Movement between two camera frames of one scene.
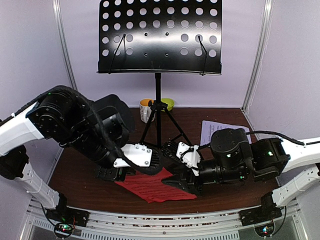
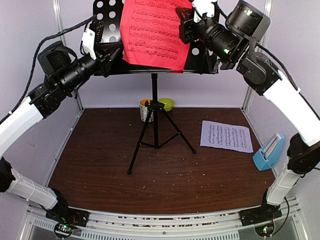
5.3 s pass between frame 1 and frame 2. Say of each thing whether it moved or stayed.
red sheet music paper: moved
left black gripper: moved
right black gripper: moved
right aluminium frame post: stayed
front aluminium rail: stayed
